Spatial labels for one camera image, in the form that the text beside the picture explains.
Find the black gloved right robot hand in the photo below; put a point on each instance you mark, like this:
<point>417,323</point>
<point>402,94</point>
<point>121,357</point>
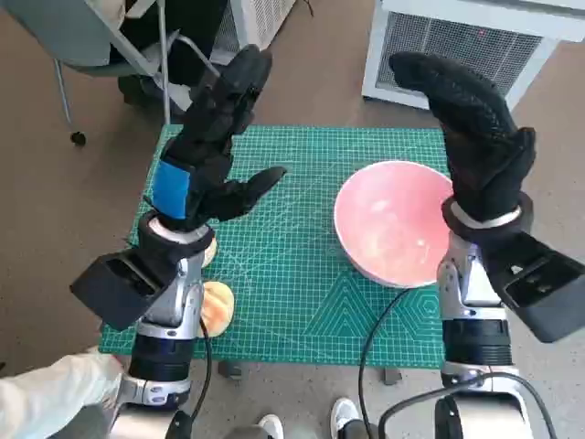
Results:
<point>484,151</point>

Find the black left robot hand, blue tape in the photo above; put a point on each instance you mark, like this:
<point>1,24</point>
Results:
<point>205,151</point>

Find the long orange striped toy bread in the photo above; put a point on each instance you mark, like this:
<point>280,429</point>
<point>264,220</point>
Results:
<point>211,251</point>

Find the pink bowl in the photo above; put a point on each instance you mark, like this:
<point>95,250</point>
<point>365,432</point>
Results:
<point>388,224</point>

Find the round toy bread bun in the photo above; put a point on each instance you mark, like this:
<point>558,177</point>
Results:
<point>219,311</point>

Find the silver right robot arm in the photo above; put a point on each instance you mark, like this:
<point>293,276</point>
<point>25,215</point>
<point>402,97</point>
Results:
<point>471,292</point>

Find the white air unit with grille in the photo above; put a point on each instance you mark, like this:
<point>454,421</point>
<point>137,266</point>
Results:
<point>457,41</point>

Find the seated person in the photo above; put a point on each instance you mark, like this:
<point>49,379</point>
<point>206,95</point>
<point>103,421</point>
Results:
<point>192,27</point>

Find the green cutting mat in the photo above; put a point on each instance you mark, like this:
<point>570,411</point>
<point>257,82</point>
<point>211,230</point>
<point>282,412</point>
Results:
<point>283,256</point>

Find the white cabinet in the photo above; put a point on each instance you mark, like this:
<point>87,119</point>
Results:
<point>269,18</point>

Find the grey chair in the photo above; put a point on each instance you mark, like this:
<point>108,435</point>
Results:
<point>59,27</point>

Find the black table clamp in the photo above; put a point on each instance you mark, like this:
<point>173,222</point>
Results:
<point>392,376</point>
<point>230,369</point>

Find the white plastic bag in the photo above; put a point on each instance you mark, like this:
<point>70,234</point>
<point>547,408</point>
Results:
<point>45,393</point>

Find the person with white shoes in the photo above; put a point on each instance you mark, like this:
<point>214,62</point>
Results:
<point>343,411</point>

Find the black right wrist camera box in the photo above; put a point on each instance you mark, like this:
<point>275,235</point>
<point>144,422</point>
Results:
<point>539,292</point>

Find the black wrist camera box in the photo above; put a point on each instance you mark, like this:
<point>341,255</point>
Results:
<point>114,288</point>
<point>539,292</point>

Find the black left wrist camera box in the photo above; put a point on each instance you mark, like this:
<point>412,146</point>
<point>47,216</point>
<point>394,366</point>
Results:
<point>114,288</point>

